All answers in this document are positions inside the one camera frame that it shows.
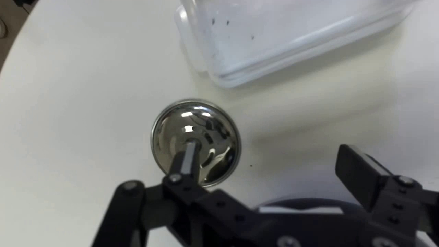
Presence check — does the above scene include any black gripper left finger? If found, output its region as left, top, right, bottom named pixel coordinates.
left=90, top=141, right=275, bottom=247

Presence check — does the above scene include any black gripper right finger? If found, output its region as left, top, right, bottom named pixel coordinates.
left=334, top=143, right=439, bottom=247

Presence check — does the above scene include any small metal cup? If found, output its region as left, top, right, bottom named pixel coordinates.
left=149, top=98, right=242, bottom=190

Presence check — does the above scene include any clear plastic container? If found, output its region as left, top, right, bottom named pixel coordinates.
left=174, top=0, right=419, bottom=90

